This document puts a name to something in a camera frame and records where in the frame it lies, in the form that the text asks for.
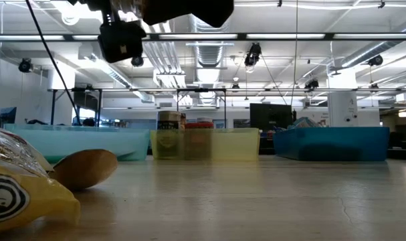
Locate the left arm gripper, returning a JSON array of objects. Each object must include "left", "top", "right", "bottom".
[{"left": 98, "top": 20, "right": 146, "bottom": 64}]

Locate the tan lid spice jar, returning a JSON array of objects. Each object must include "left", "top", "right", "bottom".
[{"left": 157, "top": 110, "right": 183, "bottom": 131}]

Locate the red patterned paprika tin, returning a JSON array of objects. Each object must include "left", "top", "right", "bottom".
[{"left": 184, "top": 121, "right": 215, "bottom": 160}]

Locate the gold spoon green handle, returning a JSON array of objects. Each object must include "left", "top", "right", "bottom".
[{"left": 48, "top": 149, "right": 119, "bottom": 192}]

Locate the yellow ramen packet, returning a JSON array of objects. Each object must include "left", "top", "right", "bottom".
[{"left": 0, "top": 126, "right": 81, "bottom": 234}]

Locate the silver ramen packet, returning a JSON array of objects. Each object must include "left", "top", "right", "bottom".
[{"left": 287, "top": 116, "right": 321, "bottom": 130}]

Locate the teal translucent plastic bin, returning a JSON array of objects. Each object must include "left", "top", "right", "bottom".
[{"left": 3, "top": 123, "right": 151, "bottom": 163}]

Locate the small blue screen monitor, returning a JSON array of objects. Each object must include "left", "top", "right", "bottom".
[{"left": 0, "top": 106, "right": 18, "bottom": 125}]

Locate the yellow translucent plastic bin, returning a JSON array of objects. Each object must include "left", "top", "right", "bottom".
[{"left": 150, "top": 127, "right": 261, "bottom": 162}]

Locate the black computer monitor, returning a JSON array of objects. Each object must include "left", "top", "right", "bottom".
[{"left": 249, "top": 102, "right": 294, "bottom": 132}]

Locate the white round column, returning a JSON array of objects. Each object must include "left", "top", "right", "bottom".
[{"left": 327, "top": 68, "right": 359, "bottom": 128}]

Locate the blue plastic bin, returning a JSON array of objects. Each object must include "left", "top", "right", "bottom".
[{"left": 273, "top": 126, "right": 391, "bottom": 163}]

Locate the black horizontal beam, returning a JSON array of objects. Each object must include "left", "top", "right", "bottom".
[{"left": 0, "top": 32, "right": 406, "bottom": 42}]

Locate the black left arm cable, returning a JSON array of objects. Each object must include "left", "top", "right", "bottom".
[{"left": 25, "top": 0, "right": 82, "bottom": 127}]

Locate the black metal workstation frame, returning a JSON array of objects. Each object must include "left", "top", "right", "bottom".
[{"left": 48, "top": 87, "right": 227, "bottom": 129}]

